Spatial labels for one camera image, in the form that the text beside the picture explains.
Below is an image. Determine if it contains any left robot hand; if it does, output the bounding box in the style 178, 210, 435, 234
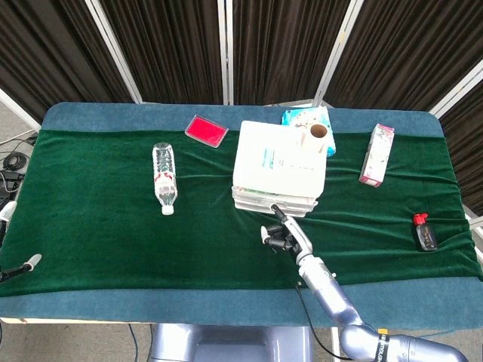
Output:
0, 201, 42, 284

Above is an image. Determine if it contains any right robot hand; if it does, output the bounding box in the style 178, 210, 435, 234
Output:
260, 203, 314, 265

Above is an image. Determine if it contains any clear plastic box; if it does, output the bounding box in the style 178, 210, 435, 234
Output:
232, 186, 322, 201

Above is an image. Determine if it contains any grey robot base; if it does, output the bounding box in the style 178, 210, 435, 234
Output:
149, 323, 314, 362

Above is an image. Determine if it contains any white plastic drawer box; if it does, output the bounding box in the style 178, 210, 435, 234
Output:
230, 120, 328, 219

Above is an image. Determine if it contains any green velvet cloth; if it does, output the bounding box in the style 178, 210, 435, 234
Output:
0, 127, 483, 299

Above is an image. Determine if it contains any white paper roll cardboard core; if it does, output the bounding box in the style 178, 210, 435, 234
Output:
296, 123, 333, 154

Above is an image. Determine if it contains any pink and white carton box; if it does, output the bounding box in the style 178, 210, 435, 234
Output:
358, 123, 396, 188

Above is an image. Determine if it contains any blue tissue pack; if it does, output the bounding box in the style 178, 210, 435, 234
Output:
280, 106, 337, 158

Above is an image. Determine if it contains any black ink bottle red cap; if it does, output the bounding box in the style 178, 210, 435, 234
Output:
412, 213, 438, 253

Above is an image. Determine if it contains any blue table cover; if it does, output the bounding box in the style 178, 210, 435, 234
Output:
0, 101, 483, 331

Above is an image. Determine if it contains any red ink pad case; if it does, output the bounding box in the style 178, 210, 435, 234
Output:
184, 114, 229, 149

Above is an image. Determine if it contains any clear plastic water bottle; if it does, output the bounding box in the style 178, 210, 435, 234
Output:
152, 142, 178, 216

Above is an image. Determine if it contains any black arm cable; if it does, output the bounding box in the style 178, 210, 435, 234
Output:
295, 281, 355, 361

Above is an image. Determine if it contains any black cables and adapter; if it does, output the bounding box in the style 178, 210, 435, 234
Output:
0, 130, 38, 203

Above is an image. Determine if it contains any dark folding screen white frame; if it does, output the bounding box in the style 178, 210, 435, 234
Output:
0, 0, 483, 229

